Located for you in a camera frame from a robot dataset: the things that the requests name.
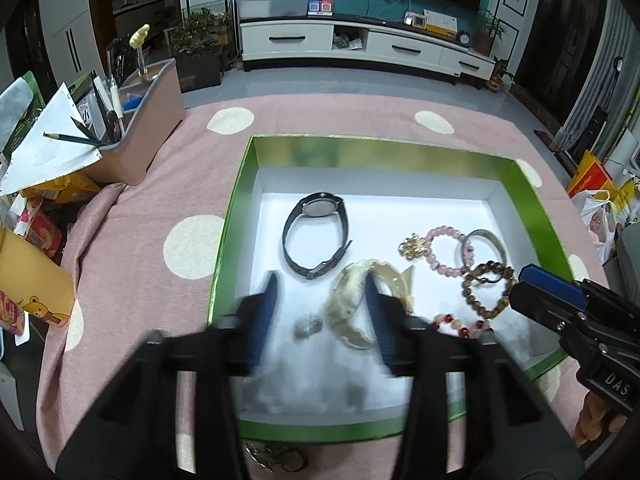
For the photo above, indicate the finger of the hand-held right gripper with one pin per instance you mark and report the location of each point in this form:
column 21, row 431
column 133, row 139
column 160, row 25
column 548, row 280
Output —
column 537, row 305
column 552, row 282

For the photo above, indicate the gold brooch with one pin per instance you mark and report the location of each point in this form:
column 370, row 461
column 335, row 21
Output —
column 414, row 247

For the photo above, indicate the silver bangle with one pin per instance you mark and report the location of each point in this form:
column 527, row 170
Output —
column 492, row 240

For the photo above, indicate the yellow topped pen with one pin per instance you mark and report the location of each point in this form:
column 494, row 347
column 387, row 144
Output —
column 139, row 37

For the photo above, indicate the white wristwatch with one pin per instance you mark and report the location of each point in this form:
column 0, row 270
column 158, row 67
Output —
column 345, row 305

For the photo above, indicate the white refrigerator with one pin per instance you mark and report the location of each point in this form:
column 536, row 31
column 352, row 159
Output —
column 70, row 10

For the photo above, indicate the tall potted plant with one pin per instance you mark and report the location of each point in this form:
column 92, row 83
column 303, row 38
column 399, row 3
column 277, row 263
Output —
column 487, row 30

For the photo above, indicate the pink storage bin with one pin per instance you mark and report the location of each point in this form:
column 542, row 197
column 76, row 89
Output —
column 150, row 120

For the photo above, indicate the yellow bear print bottle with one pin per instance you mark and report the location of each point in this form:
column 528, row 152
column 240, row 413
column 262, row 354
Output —
column 35, row 280

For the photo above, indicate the clear plastic storage box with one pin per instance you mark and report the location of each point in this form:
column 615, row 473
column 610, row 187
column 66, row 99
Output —
column 270, row 2

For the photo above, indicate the small black clock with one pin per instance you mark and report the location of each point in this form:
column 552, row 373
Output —
column 463, row 37

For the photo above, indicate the pink snack packet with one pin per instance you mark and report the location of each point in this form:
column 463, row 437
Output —
column 40, row 230

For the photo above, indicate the white plastic bag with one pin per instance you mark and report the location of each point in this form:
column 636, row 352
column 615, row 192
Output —
column 595, row 220

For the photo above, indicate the yellow snack bag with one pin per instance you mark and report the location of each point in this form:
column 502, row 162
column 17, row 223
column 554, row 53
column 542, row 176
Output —
column 65, row 190

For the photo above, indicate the small potted plant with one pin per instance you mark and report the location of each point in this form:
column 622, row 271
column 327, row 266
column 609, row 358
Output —
column 500, row 75

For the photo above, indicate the black wristwatch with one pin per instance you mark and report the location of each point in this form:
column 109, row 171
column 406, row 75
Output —
column 320, row 206

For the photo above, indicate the person's right hand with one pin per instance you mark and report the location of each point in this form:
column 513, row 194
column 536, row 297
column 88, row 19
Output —
column 597, row 417

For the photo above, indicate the pink polka-dot blanket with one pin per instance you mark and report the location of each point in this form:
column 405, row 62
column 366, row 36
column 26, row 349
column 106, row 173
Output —
column 140, row 285

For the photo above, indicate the orange cardboard box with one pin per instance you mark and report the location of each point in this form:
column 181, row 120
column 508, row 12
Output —
column 590, row 172

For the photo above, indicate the black pencil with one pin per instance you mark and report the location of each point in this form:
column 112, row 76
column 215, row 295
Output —
column 75, row 140

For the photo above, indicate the green and white bag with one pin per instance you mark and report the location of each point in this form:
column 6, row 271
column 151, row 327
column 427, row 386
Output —
column 17, row 105

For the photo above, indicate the yellow desk calendar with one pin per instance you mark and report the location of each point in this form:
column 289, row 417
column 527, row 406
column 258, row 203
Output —
column 440, row 22

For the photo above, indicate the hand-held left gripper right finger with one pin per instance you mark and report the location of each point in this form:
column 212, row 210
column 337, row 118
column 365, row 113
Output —
column 377, row 310

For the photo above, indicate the white tv cabinet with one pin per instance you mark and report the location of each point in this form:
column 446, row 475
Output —
column 290, row 40

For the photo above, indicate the red instant noodle cup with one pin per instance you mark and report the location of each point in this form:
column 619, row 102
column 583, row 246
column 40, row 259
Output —
column 11, row 315

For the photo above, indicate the bushy potted plant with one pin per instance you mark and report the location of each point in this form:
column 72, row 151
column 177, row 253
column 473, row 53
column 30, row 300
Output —
column 197, row 40

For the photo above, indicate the green cardboard box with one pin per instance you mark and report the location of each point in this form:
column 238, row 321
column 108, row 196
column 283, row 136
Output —
column 350, row 155

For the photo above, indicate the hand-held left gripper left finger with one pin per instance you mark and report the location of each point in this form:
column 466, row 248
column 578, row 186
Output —
column 265, row 310

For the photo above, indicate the white paper sheet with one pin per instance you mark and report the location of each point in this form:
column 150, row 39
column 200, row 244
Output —
column 45, row 155

